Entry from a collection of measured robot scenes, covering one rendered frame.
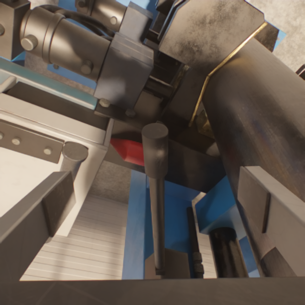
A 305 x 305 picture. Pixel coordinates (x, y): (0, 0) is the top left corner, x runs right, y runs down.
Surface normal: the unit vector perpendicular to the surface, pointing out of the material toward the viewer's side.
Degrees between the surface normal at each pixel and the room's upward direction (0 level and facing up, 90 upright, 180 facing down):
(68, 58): 4
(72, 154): 89
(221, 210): 90
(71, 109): 90
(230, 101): 90
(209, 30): 0
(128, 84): 0
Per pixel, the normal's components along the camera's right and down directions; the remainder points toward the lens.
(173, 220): 0.44, -0.66
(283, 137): -0.58, -0.60
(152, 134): -0.04, -0.74
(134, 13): 0.00, 0.68
